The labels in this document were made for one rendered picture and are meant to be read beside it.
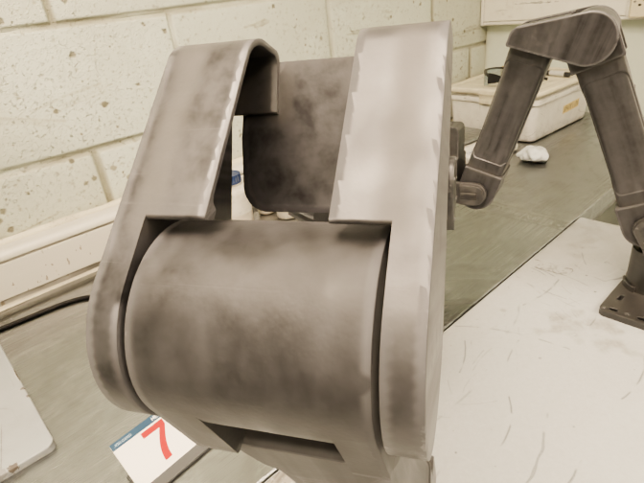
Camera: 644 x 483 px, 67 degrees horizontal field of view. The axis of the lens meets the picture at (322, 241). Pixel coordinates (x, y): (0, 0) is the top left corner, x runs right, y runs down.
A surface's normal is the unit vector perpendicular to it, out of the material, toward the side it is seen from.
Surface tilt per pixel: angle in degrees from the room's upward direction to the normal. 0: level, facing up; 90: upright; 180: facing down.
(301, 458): 114
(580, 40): 90
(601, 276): 0
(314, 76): 65
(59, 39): 90
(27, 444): 0
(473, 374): 0
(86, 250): 90
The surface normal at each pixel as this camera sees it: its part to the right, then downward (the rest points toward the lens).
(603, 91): -0.44, 0.61
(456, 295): -0.11, -0.89
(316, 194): -0.30, 0.05
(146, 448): 0.40, -0.54
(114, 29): 0.68, 0.26
